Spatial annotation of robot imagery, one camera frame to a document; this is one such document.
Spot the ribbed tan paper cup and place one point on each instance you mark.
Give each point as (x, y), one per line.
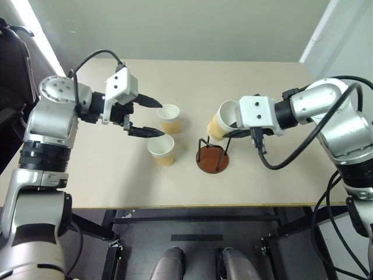
(170, 124)
(163, 154)
(217, 125)

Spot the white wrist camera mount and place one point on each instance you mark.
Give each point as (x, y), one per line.
(256, 113)
(121, 84)

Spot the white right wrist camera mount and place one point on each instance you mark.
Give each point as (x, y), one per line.
(256, 113)

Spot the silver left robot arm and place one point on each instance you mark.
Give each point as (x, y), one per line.
(49, 122)

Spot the black chair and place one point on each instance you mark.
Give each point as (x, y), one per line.
(14, 73)

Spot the black metal table frame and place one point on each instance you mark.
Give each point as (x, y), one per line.
(192, 218)

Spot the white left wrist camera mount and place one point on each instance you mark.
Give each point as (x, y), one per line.
(121, 84)

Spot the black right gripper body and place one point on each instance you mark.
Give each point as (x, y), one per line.
(249, 132)

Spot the black floor tape strip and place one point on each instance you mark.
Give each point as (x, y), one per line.
(196, 237)

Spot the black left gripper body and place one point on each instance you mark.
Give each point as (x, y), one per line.
(119, 112)

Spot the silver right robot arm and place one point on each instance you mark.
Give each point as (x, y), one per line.
(344, 122)

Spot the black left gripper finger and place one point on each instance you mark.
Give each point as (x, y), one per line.
(145, 132)
(147, 100)

